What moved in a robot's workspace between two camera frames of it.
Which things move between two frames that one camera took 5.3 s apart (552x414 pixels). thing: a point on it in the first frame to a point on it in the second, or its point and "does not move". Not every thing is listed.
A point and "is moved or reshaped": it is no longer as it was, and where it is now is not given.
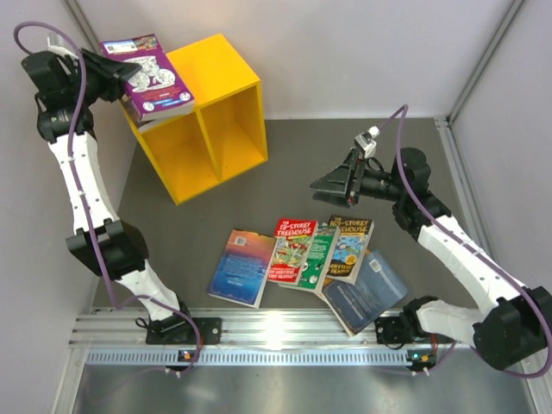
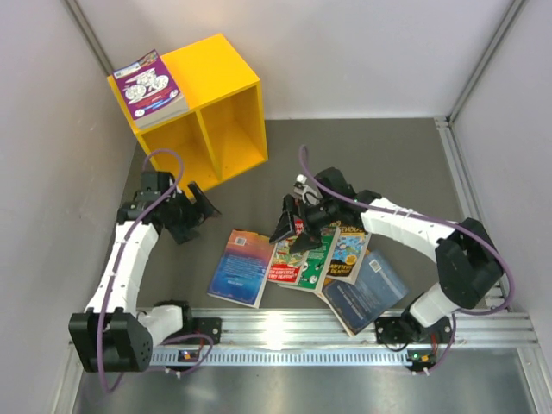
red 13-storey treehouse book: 294,241 does not move
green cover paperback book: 316,266 does not move
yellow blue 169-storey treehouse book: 354,237 does not move
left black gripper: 113,87 to 197,213
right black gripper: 341,180 to 309,239
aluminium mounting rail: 290,329 does not move
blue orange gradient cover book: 242,266 does not move
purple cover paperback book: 155,90 is moved or reshaped
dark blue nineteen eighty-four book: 377,288 does not move
